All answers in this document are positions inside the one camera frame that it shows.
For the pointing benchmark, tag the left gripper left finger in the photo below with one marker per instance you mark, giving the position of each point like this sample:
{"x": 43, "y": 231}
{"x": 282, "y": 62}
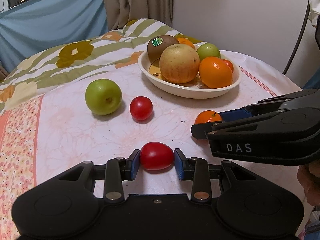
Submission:
{"x": 118, "y": 170}

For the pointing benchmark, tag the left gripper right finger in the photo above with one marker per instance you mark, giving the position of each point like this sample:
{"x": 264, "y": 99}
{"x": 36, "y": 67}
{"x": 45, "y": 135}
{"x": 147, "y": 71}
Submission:
{"x": 196, "y": 170}

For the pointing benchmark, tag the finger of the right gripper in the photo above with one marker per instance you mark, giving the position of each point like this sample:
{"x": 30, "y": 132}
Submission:
{"x": 199, "y": 131}
{"x": 235, "y": 114}

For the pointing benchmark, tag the red cherry tomato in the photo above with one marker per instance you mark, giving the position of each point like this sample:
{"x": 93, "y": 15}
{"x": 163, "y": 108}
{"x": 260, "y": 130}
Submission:
{"x": 155, "y": 156}
{"x": 141, "y": 108}

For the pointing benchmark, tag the large orange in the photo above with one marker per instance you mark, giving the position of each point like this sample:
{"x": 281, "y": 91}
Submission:
{"x": 215, "y": 73}

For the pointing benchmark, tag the large yellow-red apple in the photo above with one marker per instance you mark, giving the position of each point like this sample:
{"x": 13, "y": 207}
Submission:
{"x": 179, "y": 63}

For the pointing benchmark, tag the green apple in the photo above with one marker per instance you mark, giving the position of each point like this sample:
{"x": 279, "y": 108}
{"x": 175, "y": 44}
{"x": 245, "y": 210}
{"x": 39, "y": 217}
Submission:
{"x": 103, "y": 96}
{"x": 208, "y": 50}

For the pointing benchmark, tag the orange with stem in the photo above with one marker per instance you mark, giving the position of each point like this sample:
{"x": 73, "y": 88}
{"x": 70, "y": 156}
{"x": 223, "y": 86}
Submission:
{"x": 183, "y": 40}

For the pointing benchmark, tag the brown kiwi with sticker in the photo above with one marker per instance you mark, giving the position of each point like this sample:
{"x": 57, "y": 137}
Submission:
{"x": 157, "y": 45}

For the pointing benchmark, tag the person's right hand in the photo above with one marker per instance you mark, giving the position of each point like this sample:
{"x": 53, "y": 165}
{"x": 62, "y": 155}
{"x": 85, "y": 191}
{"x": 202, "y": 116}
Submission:
{"x": 308, "y": 177}

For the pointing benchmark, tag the pink floral tablecloth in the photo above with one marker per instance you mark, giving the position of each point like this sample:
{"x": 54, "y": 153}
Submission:
{"x": 53, "y": 132}

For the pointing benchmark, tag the cream oval cartoon dish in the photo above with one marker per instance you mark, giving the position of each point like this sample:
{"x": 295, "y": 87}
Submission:
{"x": 195, "y": 89}

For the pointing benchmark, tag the striped floral quilt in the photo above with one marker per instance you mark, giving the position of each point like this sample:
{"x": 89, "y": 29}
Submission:
{"x": 75, "y": 61}

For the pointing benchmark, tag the beige curtain right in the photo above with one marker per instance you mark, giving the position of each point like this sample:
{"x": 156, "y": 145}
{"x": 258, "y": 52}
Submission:
{"x": 121, "y": 12}

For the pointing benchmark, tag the blue cloth over window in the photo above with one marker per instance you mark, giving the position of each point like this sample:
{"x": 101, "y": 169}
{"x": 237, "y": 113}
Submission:
{"x": 37, "y": 25}

